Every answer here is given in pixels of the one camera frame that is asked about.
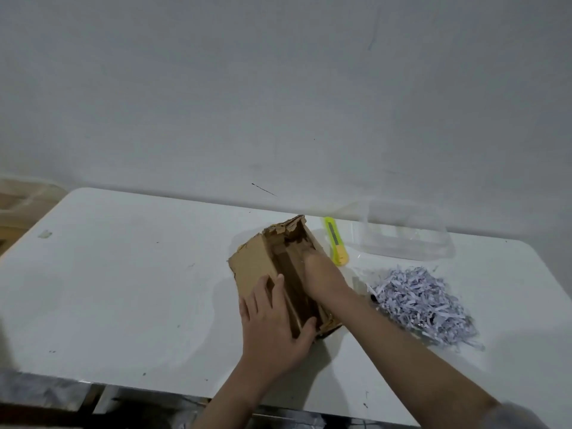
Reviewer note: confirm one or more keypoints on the person's right hand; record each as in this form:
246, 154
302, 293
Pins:
324, 276

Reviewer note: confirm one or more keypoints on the person's left hand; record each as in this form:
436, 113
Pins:
268, 339

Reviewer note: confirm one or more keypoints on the person's left thumb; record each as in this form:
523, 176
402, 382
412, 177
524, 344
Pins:
306, 332

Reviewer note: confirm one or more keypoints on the person's left middle finger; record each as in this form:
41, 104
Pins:
261, 294

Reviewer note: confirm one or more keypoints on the person's right fingers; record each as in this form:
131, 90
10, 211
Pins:
313, 259

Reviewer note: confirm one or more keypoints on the person's left little finger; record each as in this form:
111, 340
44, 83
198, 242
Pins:
242, 310

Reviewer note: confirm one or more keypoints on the brown cardboard box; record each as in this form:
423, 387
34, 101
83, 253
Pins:
252, 263

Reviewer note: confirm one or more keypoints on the person's right forearm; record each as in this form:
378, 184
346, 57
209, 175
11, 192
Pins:
402, 361

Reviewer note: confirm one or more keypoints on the person's left forearm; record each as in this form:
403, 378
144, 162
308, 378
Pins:
232, 402

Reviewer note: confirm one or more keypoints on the yellow utility knife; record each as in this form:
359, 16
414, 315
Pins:
336, 243

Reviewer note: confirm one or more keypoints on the clear plastic container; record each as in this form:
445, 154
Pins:
402, 236

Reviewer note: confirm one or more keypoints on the pile of shredded paper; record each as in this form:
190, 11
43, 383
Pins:
420, 303

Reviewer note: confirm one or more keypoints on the small piece of clear tape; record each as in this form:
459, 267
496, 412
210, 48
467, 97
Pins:
45, 234

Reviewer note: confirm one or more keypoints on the grey sleeve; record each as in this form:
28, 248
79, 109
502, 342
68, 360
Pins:
518, 417

